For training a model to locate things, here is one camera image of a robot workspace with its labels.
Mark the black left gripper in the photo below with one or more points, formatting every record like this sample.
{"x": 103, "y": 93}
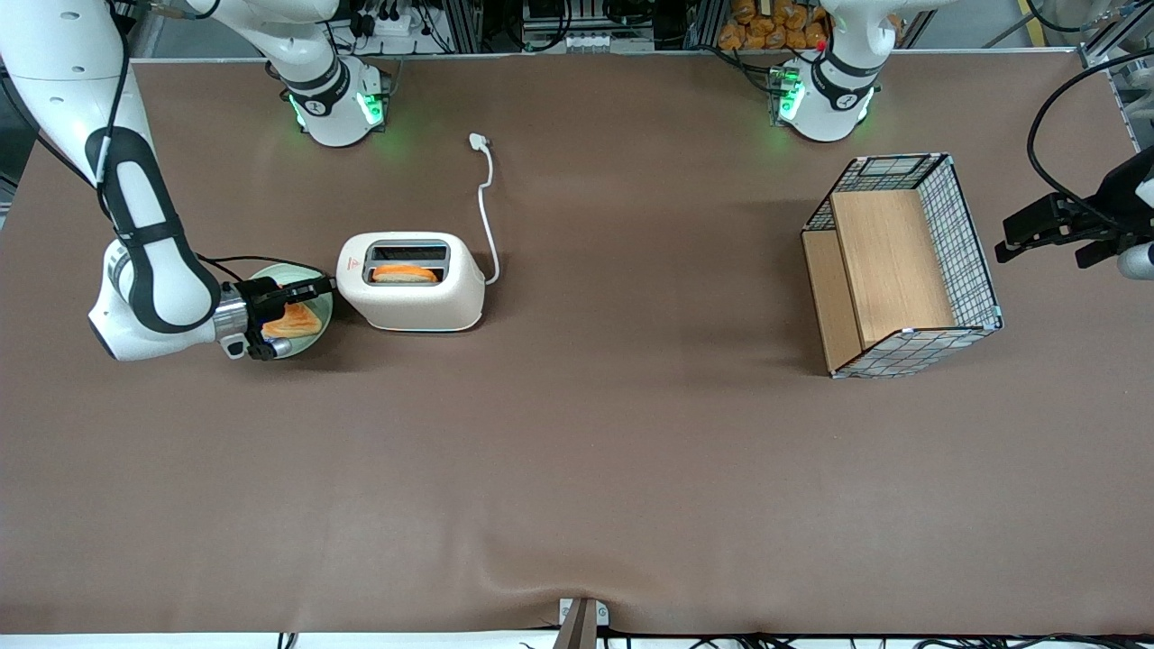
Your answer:
{"x": 1116, "y": 200}

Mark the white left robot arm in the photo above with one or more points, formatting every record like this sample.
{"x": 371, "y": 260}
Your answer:
{"x": 825, "y": 113}

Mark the white power strip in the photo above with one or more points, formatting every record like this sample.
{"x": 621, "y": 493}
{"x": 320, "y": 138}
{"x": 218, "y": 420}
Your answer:
{"x": 392, "y": 24}

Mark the pale green round plate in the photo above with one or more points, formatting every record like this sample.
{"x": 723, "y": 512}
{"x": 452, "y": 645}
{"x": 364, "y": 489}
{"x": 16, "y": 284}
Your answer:
{"x": 306, "y": 344}

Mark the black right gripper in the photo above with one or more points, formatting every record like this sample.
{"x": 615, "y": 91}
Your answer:
{"x": 259, "y": 298}

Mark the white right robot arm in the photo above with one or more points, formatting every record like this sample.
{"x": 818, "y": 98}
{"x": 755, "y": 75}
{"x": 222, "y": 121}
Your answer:
{"x": 54, "y": 90}

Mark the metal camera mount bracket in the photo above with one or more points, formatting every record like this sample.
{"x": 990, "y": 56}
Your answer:
{"x": 580, "y": 626}

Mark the triangular golden pastry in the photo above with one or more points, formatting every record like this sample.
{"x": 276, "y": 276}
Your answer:
{"x": 302, "y": 320}

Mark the white two-slot toaster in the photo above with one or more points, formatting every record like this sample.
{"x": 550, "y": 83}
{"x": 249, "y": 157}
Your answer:
{"x": 415, "y": 306}

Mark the bread slice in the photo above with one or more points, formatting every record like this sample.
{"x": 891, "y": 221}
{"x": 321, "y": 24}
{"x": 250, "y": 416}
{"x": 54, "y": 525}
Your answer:
{"x": 406, "y": 273}

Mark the pile of orange buns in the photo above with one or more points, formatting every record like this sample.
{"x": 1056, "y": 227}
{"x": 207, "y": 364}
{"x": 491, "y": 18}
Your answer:
{"x": 766, "y": 27}

